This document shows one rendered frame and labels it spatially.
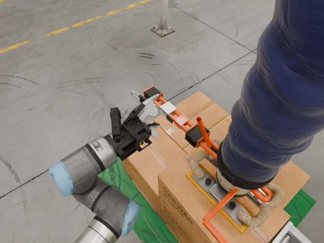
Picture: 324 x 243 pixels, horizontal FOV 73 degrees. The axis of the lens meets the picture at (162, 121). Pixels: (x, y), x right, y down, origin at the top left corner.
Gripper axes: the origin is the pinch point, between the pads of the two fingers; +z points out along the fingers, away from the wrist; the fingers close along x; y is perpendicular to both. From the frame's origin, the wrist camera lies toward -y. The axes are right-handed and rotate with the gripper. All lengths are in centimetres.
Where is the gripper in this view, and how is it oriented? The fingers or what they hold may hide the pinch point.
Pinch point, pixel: (158, 108)
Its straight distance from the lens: 73.0
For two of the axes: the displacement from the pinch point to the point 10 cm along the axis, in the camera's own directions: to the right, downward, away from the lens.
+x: 0.0, -6.1, -7.9
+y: 6.5, 6.0, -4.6
